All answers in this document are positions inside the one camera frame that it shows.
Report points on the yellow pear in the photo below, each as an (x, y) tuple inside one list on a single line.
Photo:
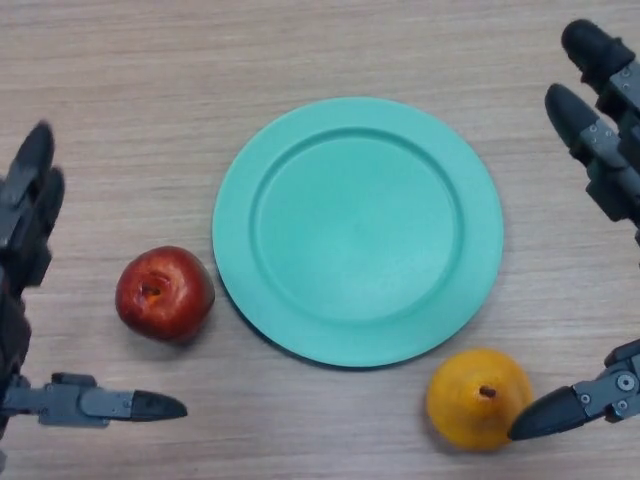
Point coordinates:
[(465, 415)]

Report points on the green round plate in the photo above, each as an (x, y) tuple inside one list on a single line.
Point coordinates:
[(357, 232)]

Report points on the red apple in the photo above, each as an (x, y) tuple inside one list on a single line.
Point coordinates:
[(170, 295)]

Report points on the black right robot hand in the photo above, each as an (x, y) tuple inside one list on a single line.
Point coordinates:
[(610, 175)]

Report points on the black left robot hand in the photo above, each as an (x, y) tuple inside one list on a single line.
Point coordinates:
[(25, 220)]

